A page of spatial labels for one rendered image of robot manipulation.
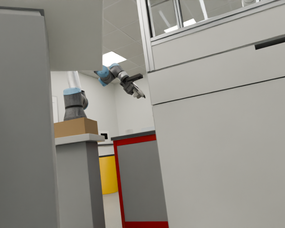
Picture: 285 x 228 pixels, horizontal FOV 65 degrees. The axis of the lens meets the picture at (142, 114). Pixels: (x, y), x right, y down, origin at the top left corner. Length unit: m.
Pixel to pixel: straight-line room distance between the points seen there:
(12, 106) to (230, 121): 0.69
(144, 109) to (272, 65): 5.58
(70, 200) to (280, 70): 1.22
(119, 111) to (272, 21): 6.08
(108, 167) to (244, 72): 3.38
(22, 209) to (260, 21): 0.93
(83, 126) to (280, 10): 1.11
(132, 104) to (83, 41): 5.77
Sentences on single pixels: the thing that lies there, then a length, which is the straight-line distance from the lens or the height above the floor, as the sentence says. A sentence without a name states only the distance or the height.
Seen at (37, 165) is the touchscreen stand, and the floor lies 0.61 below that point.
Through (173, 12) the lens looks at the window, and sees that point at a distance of 1.06.
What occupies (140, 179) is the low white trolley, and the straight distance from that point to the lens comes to 1.69.
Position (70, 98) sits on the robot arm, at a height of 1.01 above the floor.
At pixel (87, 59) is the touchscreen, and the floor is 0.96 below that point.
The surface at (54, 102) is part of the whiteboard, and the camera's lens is 5.16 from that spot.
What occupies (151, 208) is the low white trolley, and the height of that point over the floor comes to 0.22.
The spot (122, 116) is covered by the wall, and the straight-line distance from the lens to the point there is 6.70.
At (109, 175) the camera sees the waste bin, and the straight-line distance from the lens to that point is 4.03.
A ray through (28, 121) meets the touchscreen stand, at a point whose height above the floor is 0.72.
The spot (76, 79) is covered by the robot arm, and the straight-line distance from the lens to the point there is 1.72.
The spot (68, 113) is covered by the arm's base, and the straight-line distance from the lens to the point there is 1.49.
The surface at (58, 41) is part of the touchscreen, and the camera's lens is 0.84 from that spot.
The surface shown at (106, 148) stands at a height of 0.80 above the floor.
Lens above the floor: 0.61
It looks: 10 degrees up
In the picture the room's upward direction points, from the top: 7 degrees counter-clockwise
